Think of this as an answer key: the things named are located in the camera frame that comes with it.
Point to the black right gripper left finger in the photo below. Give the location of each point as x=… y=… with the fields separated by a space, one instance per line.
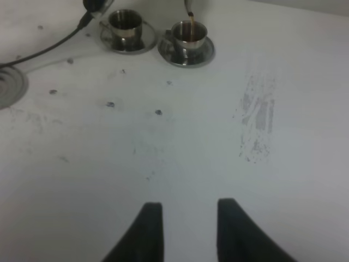
x=144 y=240

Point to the right stainless steel teacup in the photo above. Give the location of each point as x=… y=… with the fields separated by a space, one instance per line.
x=186 y=35

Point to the left stainless steel saucer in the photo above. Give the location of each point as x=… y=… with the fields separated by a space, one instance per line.
x=110 y=42

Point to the left stainless steel teacup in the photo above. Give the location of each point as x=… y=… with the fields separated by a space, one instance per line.
x=124 y=23

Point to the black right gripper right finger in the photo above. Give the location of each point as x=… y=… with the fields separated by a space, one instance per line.
x=240 y=239

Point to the stainless steel teapot saucer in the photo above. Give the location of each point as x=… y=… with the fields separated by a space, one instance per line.
x=14 y=85

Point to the stainless steel teacup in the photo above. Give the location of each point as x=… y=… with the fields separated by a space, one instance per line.
x=186 y=35
x=124 y=23

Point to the right stainless steel saucer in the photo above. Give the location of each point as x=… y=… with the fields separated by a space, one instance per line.
x=177 y=57

